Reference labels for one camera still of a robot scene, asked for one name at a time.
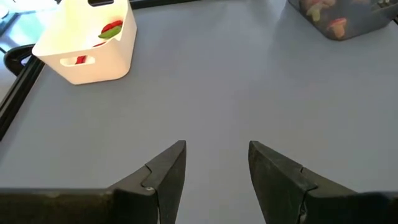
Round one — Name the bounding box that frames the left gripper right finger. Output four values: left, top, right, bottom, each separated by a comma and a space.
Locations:
248, 141, 398, 224

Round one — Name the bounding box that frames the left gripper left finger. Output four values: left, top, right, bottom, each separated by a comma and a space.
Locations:
0, 140, 187, 224

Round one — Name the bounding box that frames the pale white mushroom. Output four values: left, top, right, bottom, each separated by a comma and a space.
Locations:
306, 6, 325, 23

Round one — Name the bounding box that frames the white plastic basket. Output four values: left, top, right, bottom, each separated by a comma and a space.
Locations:
31, 0, 138, 86

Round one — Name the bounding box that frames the dark grey plastic basket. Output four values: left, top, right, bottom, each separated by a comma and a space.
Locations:
287, 0, 398, 42

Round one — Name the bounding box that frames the black clamp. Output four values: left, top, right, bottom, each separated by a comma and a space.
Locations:
2, 43, 35, 77

